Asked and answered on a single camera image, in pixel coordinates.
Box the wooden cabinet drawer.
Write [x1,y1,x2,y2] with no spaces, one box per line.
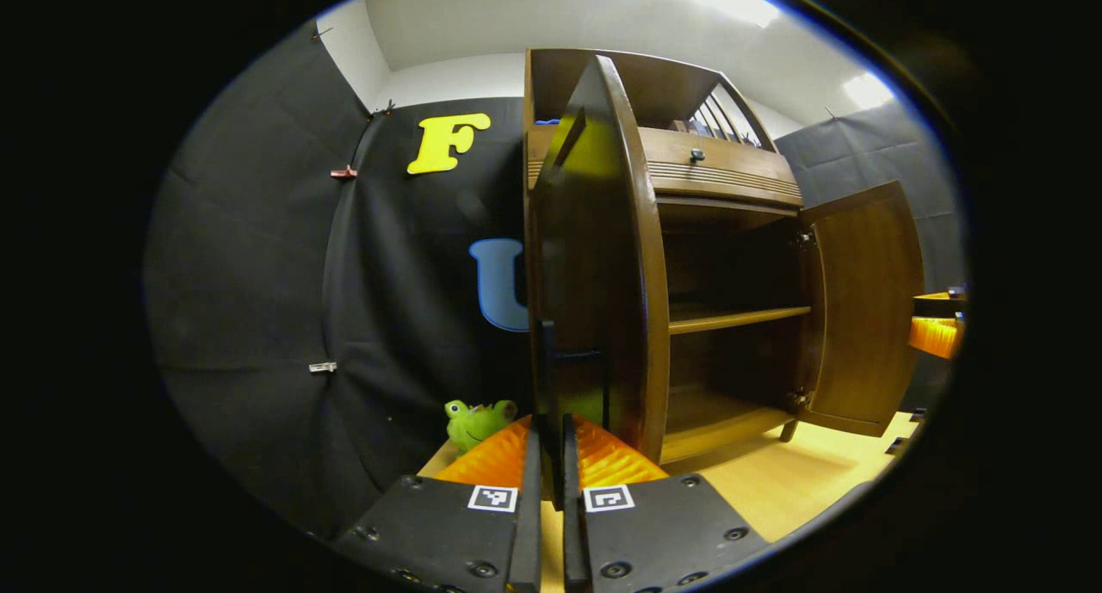
[641,128,804,208]

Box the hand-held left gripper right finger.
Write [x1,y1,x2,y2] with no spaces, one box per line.
[561,414,771,593]

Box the wooden shoe cabinet door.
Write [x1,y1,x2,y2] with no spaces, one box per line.
[796,180,925,439]
[527,55,671,465]

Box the wooden double-door shoe cabinet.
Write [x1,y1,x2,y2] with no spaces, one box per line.
[523,48,926,465]

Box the black backdrop cloth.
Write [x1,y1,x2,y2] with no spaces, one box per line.
[145,21,969,542]

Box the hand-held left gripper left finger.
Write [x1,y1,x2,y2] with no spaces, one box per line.
[334,414,543,593]

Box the wooden inner shelf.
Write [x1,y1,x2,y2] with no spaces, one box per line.
[669,306,812,336]

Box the green frog plush toy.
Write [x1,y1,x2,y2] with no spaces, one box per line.
[443,398,519,454]

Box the black door handle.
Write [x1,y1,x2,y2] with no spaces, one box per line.
[539,319,565,503]

